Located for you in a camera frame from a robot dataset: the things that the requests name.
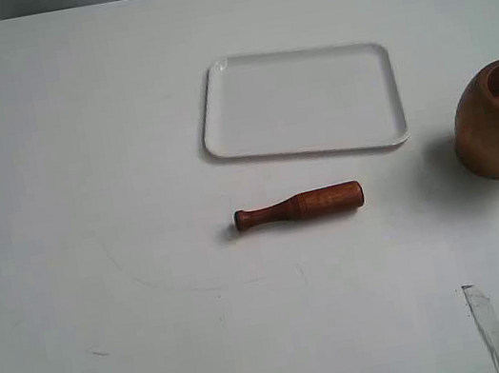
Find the brown wooden pestle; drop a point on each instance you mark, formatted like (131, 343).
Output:
(315, 203)

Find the white rectangular plastic tray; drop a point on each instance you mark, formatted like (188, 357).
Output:
(306, 101)

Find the clear tape strip right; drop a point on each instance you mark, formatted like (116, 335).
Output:
(485, 319)

